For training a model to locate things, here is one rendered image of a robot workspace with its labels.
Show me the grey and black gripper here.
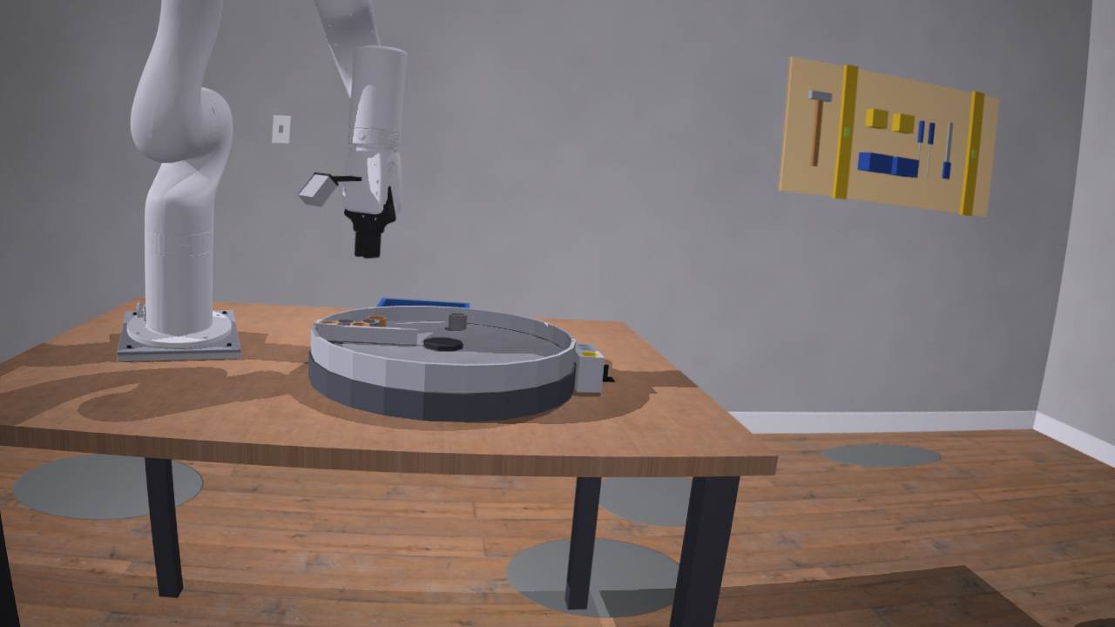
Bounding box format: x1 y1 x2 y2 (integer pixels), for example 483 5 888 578
343 147 403 259

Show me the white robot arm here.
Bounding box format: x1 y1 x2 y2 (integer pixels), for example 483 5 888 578
127 0 407 348

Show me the blue plastic crate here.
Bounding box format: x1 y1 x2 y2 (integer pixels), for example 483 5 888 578
377 298 471 308

